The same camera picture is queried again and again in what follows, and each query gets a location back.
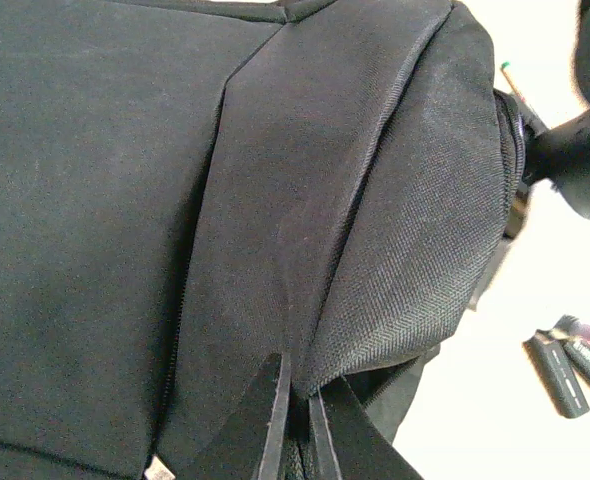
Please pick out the pink highlighter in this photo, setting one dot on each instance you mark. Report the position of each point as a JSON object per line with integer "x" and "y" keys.
{"x": 574, "y": 336}

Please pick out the black backpack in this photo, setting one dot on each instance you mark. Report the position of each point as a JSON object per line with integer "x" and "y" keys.
{"x": 187, "y": 187}

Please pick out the blue highlighter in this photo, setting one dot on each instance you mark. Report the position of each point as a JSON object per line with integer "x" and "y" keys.
{"x": 555, "y": 373}

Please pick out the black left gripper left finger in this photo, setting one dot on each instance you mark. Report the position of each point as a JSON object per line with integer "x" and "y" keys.
{"x": 250, "y": 443}

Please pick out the green marker pen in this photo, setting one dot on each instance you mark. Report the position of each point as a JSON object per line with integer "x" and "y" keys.
{"x": 529, "y": 112}

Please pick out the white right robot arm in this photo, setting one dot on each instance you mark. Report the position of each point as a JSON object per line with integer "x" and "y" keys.
{"x": 561, "y": 154}

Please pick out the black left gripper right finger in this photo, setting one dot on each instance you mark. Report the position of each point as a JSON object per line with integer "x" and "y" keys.
{"x": 344, "y": 442}

